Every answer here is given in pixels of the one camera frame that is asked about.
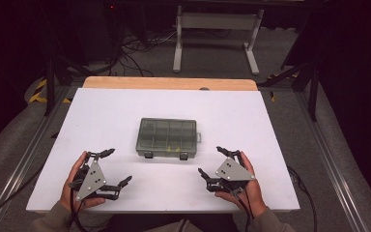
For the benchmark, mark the black metal stand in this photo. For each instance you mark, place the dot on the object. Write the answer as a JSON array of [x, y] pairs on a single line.
[[313, 96]]

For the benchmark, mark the white board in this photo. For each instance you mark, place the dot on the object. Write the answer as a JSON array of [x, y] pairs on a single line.
[[109, 112]]

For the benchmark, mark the yellow black floor tape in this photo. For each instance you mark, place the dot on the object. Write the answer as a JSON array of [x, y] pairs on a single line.
[[37, 96]]

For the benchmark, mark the white metal stand frame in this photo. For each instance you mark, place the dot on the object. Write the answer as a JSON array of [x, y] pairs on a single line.
[[219, 21]]

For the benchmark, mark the person's legs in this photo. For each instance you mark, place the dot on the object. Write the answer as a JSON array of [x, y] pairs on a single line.
[[141, 224]]

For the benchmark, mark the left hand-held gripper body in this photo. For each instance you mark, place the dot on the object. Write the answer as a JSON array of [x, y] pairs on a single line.
[[93, 180]]

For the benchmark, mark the person's left hand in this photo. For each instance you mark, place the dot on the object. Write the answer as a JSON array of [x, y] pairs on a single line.
[[65, 197]]

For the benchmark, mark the grey compartment storage box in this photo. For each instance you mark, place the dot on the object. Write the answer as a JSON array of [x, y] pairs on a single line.
[[167, 137]]

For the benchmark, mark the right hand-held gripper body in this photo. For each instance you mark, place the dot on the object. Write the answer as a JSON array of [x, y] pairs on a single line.
[[232, 170]]

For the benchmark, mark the black tripod stand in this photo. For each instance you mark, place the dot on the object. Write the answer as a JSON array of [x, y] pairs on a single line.
[[49, 90]]

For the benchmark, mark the aluminium floor rail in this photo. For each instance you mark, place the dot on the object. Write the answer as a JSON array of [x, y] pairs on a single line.
[[22, 161], [331, 174]]

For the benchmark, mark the person's right hand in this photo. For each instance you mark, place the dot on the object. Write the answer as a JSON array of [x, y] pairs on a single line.
[[254, 197]]

